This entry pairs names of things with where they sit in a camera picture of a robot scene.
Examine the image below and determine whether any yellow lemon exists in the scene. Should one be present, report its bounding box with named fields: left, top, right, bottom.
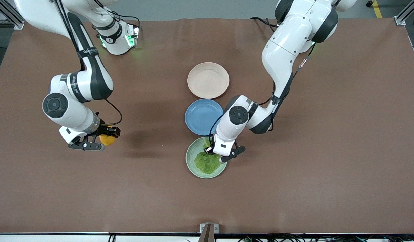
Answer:
left=99, top=126, right=117, bottom=146

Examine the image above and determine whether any green lettuce leaf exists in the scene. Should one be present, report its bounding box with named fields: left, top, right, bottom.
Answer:
left=194, top=143, right=223, bottom=175

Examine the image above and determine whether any light green round plate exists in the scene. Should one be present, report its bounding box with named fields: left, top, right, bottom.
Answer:
left=185, top=136, right=227, bottom=179

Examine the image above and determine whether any blue round plate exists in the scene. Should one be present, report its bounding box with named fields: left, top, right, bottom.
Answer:
left=185, top=99, right=225, bottom=136

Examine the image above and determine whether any pale beige round plate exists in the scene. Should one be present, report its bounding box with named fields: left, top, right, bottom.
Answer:
left=187, top=62, right=230, bottom=99

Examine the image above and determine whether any brown table cover mat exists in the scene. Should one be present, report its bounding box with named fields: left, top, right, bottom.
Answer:
left=0, top=17, right=414, bottom=234

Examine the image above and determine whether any right arm black gripper cable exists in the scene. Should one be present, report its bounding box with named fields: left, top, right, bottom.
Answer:
left=103, top=98, right=123, bottom=127

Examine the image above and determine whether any metal bracket with post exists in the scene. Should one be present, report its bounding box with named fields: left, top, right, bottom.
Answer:
left=199, top=223, right=219, bottom=242

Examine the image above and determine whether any black cable bundle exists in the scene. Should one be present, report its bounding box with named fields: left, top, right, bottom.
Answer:
left=237, top=233, right=414, bottom=242

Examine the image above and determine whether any right arm base black cable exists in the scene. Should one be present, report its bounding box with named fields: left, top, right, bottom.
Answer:
left=108, top=10, right=142, bottom=27

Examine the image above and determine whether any arm base black cable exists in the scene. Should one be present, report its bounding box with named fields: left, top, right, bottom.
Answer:
left=108, top=10, right=142, bottom=27
left=250, top=17, right=278, bottom=30

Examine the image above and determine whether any left arm base black cable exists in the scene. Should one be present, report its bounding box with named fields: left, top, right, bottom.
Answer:
left=250, top=17, right=278, bottom=30

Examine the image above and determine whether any aluminium frame profile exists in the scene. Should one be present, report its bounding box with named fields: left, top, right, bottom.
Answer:
left=395, top=0, right=414, bottom=26
left=0, top=0, right=25, bottom=30

